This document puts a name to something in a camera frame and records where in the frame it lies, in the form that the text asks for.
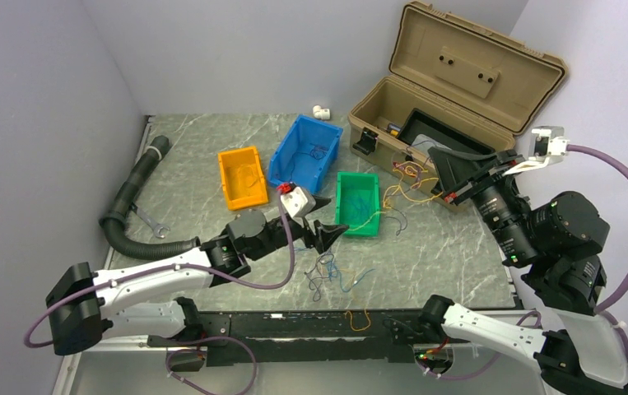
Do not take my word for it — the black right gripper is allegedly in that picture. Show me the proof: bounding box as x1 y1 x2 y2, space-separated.
425 144 535 263

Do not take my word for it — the purple wire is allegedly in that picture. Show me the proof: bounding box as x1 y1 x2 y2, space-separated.
281 138 440 304

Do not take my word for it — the white pipe elbow fitting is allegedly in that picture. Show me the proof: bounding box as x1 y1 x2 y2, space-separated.
312 105 331 121

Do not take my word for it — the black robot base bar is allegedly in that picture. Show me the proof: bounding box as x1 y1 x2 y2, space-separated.
147 294 472 367

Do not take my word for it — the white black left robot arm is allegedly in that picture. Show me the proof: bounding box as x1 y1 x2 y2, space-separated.
45 195 349 356

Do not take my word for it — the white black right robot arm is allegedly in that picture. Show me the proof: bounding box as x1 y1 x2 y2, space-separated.
418 147 628 394

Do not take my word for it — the grey plastic case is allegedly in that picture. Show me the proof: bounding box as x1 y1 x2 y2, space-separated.
409 134 449 156

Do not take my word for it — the green plastic bin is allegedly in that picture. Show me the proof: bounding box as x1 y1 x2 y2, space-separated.
335 171 381 238

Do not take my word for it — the black tool box tray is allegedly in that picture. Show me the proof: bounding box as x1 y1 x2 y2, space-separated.
396 108 495 156

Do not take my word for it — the blue plastic bin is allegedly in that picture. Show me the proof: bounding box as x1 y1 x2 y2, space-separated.
266 114 343 194

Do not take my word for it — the orange plastic bin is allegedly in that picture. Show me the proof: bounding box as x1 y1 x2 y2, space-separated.
217 146 269 211

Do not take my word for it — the tan tool box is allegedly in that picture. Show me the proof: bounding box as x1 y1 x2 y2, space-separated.
348 1 568 202

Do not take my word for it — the silver wrench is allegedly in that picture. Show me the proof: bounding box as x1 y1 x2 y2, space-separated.
129 202 170 239

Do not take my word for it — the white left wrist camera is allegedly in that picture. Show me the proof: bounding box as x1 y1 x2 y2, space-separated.
277 183 316 219

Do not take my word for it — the black corrugated hose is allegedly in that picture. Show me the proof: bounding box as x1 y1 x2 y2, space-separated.
98 135 203 261

